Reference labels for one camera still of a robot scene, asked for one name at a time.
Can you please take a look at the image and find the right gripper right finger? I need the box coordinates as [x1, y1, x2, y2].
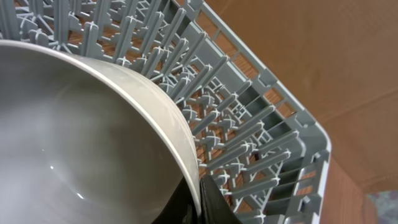
[200, 174, 242, 224]

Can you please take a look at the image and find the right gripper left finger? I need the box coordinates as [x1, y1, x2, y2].
[152, 178, 198, 224]

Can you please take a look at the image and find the grey bowl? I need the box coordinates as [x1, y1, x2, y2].
[1, 40, 201, 223]

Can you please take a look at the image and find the grey dish rack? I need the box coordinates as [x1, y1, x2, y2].
[1, 0, 331, 223]

